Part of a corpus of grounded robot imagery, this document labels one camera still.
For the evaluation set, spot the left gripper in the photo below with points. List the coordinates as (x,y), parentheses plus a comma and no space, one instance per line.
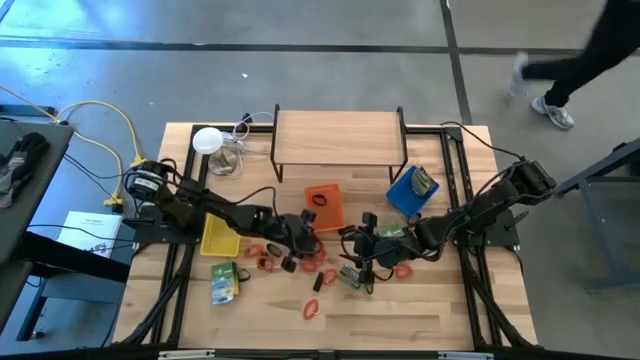
(297,237)

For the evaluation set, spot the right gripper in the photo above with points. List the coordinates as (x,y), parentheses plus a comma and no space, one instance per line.
(385,250)

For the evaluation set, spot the Crayola crayon box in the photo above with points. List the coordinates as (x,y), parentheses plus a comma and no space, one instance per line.
(223,285)
(422,182)
(350,277)
(392,231)

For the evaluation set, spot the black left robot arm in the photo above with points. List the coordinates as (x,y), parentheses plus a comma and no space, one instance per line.
(220,210)

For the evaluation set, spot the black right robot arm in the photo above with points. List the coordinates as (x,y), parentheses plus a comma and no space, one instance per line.
(490,205)

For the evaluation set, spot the orange plastic basket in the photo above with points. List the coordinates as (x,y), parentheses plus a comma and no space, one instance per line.
(334,216)

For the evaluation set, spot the blue plastic basket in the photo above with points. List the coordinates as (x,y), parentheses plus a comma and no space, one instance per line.
(400,197)

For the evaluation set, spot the yellow plastic basket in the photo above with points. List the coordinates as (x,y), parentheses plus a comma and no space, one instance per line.
(220,242)

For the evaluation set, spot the wooden shelf riser black legs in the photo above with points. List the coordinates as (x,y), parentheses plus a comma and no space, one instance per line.
(337,137)

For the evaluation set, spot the white mushroom table lamp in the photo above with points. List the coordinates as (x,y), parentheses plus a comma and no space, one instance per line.
(207,140)

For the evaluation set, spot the white paper booklet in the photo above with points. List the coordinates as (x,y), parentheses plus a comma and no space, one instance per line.
(90,232)

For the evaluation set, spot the grey metal stand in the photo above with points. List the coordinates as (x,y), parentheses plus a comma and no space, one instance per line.
(607,160)

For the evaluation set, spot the dark side table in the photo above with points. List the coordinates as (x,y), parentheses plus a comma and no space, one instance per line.
(45,165)

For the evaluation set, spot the grey black work glove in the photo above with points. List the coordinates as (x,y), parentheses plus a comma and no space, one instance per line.
(22,160)

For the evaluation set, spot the person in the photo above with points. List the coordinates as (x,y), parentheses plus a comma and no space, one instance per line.
(600,45)

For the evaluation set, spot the black aluminium table frame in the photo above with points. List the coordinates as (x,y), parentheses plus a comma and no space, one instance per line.
(425,131)

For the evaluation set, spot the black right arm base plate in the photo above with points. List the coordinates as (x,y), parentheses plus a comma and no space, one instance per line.
(505,235)

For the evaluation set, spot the silver frame bracket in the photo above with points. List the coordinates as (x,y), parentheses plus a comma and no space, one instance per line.
(465,356)
(185,355)

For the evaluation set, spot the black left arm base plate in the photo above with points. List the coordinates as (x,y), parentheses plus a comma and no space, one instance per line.
(150,234)

